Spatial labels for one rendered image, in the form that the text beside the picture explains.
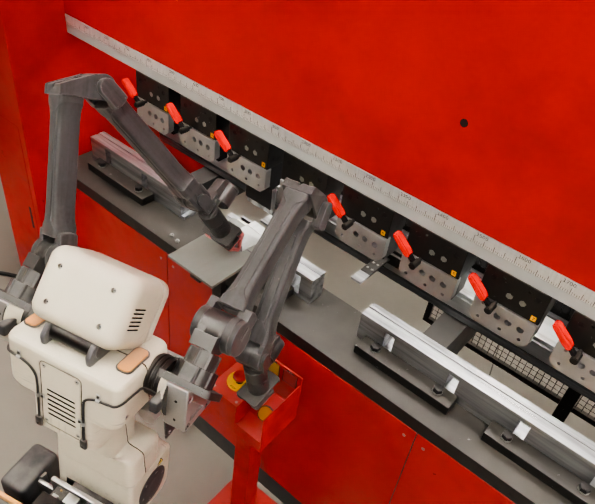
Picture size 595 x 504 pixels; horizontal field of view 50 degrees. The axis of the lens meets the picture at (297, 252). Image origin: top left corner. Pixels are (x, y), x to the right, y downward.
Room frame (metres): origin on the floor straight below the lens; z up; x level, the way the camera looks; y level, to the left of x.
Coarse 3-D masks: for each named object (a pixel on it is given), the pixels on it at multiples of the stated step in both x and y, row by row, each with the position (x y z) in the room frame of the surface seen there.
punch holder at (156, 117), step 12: (144, 84) 1.76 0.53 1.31; (156, 84) 1.73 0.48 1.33; (144, 96) 1.76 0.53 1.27; (156, 96) 1.73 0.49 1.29; (168, 96) 1.70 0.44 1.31; (144, 108) 1.76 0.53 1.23; (156, 108) 1.73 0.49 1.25; (180, 108) 1.73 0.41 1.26; (144, 120) 1.76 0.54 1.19; (156, 120) 1.73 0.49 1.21; (168, 120) 1.70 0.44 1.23; (168, 132) 1.70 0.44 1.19
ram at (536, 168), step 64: (64, 0) 1.98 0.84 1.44; (128, 0) 1.79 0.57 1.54; (192, 0) 1.64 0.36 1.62; (256, 0) 1.52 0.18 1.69; (320, 0) 1.41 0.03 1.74; (384, 0) 1.32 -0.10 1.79; (448, 0) 1.24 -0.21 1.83; (512, 0) 1.17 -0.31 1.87; (576, 0) 1.11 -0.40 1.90; (128, 64) 1.80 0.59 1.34; (192, 64) 1.64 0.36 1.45; (256, 64) 1.51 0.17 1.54; (320, 64) 1.40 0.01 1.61; (384, 64) 1.30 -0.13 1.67; (448, 64) 1.22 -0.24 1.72; (512, 64) 1.15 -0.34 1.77; (576, 64) 1.09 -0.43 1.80; (256, 128) 1.50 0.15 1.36; (320, 128) 1.38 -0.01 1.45; (384, 128) 1.28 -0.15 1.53; (448, 128) 1.20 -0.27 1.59; (512, 128) 1.13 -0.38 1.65; (576, 128) 1.06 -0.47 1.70; (448, 192) 1.17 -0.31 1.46; (512, 192) 1.10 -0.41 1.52; (576, 192) 1.04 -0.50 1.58; (576, 256) 1.01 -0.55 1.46
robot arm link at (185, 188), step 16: (112, 80) 1.25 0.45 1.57; (112, 96) 1.23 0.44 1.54; (112, 112) 1.24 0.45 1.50; (128, 112) 1.27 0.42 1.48; (128, 128) 1.26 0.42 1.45; (144, 128) 1.29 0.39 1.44; (144, 144) 1.27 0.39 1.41; (160, 144) 1.30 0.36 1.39; (160, 160) 1.28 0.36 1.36; (176, 160) 1.32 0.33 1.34; (160, 176) 1.29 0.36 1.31; (176, 176) 1.30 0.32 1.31; (192, 176) 1.33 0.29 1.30; (176, 192) 1.30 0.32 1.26; (192, 192) 1.30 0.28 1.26; (208, 192) 1.34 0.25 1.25; (192, 208) 1.30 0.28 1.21
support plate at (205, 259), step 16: (240, 224) 1.54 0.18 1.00; (208, 240) 1.44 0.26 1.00; (176, 256) 1.35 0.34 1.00; (192, 256) 1.36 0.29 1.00; (208, 256) 1.37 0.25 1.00; (224, 256) 1.38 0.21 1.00; (240, 256) 1.39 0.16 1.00; (192, 272) 1.29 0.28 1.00; (208, 272) 1.30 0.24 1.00; (224, 272) 1.31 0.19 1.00
